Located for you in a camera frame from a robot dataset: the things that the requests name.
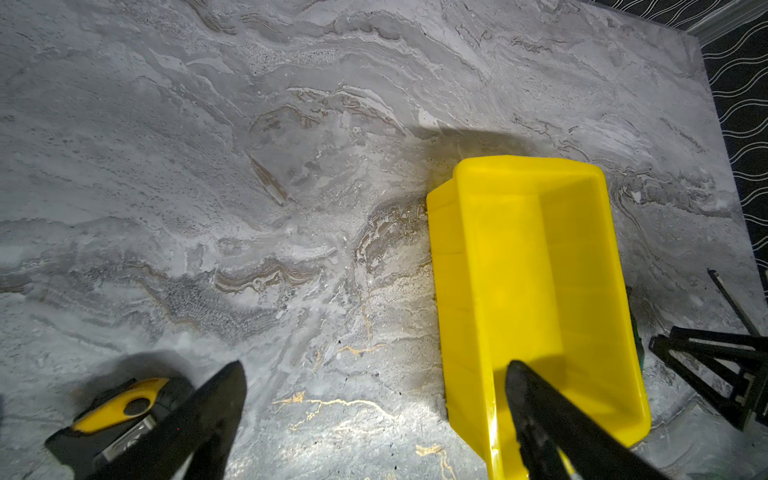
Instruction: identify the yellow black tape measure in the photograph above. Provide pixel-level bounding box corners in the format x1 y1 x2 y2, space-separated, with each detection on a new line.
45 377 195 479

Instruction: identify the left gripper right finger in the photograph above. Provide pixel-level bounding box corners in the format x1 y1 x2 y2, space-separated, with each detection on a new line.
505 360 665 479

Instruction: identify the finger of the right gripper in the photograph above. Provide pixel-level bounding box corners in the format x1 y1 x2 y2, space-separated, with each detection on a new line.
668 327 767 360
649 333 762 431

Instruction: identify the yellow plastic bin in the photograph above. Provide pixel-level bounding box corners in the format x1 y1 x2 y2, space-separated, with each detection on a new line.
427 155 651 479

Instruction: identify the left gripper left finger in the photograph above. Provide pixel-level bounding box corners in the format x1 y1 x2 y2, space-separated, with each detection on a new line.
90 361 247 479

